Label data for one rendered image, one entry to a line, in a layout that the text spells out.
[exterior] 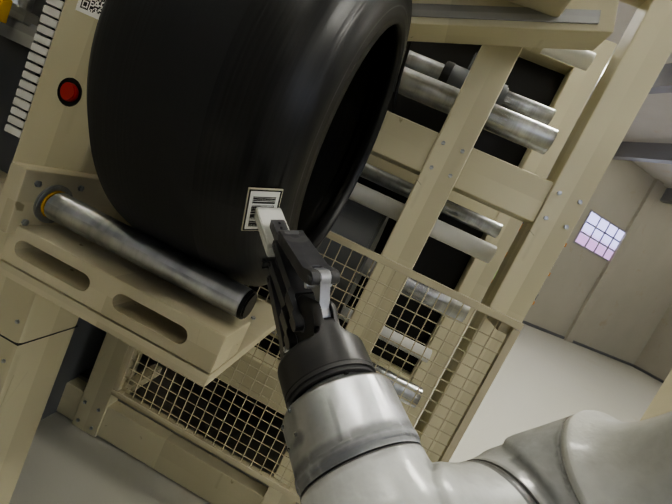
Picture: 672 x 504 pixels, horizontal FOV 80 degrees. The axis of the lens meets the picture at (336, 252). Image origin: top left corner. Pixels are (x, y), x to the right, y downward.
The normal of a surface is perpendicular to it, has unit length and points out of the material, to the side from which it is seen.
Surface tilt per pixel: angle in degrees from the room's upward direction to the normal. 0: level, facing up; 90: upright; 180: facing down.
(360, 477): 48
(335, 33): 77
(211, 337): 90
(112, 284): 90
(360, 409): 39
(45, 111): 90
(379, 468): 34
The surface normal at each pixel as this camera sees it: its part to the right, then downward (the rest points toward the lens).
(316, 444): -0.56, -0.42
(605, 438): -0.41, -0.90
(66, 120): -0.17, 0.07
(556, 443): -0.69, -0.73
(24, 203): 0.89, 0.44
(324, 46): 0.55, 0.20
